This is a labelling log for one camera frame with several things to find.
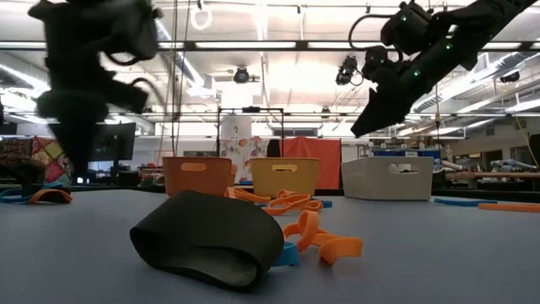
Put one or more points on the dark patterned quilt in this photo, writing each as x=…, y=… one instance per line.
x=14, y=150

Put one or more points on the grey blue machine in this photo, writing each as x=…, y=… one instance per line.
x=512, y=164

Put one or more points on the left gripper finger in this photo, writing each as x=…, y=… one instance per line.
x=78, y=148

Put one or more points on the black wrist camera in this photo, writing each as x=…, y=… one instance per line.
x=376, y=57
x=128, y=98

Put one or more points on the bright patchwork quilt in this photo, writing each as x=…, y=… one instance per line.
x=48, y=156

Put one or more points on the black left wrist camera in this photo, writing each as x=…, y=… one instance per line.
x=128, y=98

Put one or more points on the blue storage bins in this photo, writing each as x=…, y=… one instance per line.
x=405, y=153

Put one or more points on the wooden bench rail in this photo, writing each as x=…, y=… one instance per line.
x=493, y=174

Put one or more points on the wide black rubber band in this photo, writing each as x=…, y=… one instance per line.
x=202, y=228

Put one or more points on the black overhead camera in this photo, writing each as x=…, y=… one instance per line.
x=241, y=75

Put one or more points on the floral cloth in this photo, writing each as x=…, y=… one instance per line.
x=242, y=154

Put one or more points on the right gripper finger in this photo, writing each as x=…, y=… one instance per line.
x=384, y=112

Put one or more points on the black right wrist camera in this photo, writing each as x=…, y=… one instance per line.
x=376, y=57

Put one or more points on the black ceiling spotlight camera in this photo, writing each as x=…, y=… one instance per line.
x=347, y=69

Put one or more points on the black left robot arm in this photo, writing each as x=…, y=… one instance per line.
x=84, y=25

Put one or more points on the black beam with light strips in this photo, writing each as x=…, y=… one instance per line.
x=301, y=45

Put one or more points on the white plastic basket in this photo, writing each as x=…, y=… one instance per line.
x=379, y=181

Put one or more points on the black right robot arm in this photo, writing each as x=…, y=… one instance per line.
x=485, y=21

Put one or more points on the orange rubber band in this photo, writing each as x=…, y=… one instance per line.
x=279, y=194
x=510, y=207
x=337, y=249
x=50, y=195
x=295, y=202
x=249, y=196

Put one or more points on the orange plastic basket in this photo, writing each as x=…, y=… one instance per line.
x=198, y=177

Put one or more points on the black ceiling speaker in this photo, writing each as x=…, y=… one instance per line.
x=510, y=77

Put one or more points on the yellow plastic basket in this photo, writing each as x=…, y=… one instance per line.
x=284, y=181

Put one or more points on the red cloth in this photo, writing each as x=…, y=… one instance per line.
x=312, y=148

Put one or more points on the black room monitor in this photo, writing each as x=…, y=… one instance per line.
x=116, y=141

